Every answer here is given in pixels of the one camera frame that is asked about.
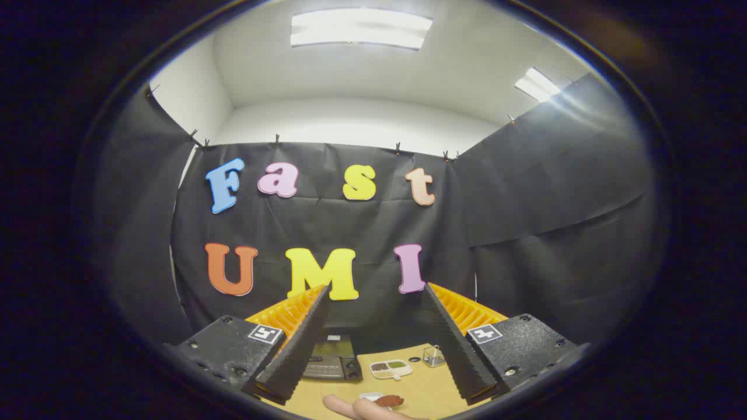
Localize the small ceiling light panel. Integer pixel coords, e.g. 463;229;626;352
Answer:
515;67;562;103

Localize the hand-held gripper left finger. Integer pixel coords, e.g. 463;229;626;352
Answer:
163;285;331;406

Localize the black toaster oven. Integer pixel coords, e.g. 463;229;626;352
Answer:
302;334;364;383

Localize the large ceiling light panel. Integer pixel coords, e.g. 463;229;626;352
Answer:
290;8;434;51

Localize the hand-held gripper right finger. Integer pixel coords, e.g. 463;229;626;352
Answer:
424;282;590;406

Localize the white divided dish with beans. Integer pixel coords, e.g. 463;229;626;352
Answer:
369;359;413;381

